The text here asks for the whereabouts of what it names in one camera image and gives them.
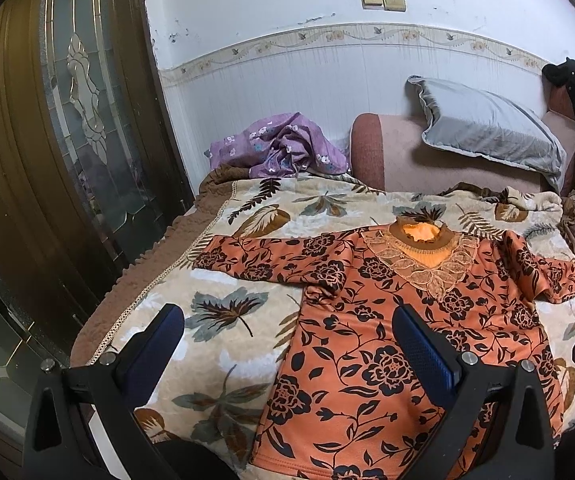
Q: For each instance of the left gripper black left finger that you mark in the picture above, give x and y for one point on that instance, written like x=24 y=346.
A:
x=58 y=440

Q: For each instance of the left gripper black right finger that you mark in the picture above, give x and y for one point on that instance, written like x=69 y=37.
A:
x=518 y=443

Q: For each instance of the beige leaf pattern blanket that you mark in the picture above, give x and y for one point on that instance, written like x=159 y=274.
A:
x=288 y=367

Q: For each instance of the brown wooden glass door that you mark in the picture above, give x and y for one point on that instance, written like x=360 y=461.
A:
x=90 y=180

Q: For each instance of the grey satin pillow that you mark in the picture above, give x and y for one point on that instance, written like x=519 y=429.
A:
x=480 y=124

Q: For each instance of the purple floral cloth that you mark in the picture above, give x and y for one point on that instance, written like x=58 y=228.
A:
x=278 y=146

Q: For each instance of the gold wall switch right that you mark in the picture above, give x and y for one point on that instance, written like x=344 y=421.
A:
x=395 y=5

